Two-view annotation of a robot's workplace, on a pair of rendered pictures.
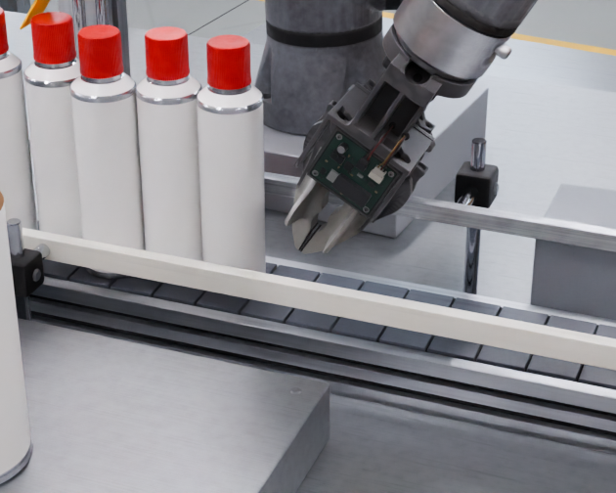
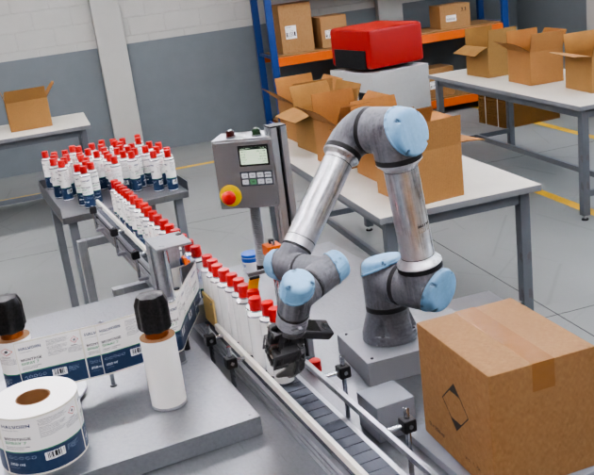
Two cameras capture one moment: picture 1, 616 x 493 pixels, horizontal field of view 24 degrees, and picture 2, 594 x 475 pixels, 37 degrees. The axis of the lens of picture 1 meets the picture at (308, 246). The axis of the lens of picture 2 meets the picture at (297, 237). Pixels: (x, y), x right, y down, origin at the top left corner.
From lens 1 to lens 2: 159 cm
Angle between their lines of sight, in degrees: 45
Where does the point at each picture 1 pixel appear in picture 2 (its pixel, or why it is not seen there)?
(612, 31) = not seen: outside the picture
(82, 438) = (193, 408)
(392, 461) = (267, 444)
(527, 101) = not seen: hidden behind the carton
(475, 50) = (285, 326)
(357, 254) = (351, 388)
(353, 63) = (383, 321)
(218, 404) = (230, 411)
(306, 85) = (368, 325)
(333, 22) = (374, 305)
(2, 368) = (165, 380)
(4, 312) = (166, 366)
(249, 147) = not seen: hidden behind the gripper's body
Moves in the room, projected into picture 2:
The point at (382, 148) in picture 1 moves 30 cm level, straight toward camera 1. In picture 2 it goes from (271, 349) to (163, 401)
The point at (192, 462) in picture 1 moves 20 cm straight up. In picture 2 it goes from (205, 421) to (191, 346)
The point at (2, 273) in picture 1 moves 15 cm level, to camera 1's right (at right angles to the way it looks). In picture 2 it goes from (166, 355) to (204, 371)
